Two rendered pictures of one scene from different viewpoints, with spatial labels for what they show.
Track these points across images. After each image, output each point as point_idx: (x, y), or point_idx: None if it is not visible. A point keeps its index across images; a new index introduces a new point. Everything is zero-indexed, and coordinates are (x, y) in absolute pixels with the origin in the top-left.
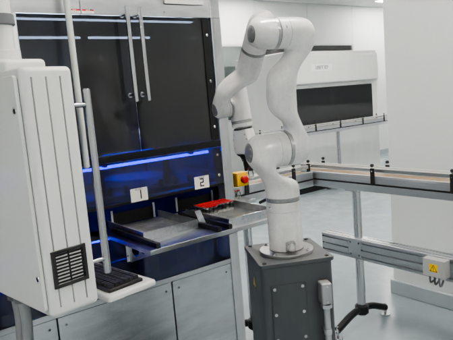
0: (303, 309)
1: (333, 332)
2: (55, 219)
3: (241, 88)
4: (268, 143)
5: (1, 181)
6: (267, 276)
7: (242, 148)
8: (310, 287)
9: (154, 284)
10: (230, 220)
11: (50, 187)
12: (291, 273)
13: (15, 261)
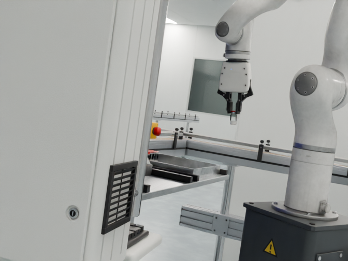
0: None
1: None
2: (125, 109)
3: (267, 11)
4: (333, 76)
5: (11, 24)
6: (315, 240)
7: (235, 84)
8: (344, 258)
9: (161, 242)
10: (194, 171)
11: (131, 52)
12: (334, 238)
13: (3, 176)
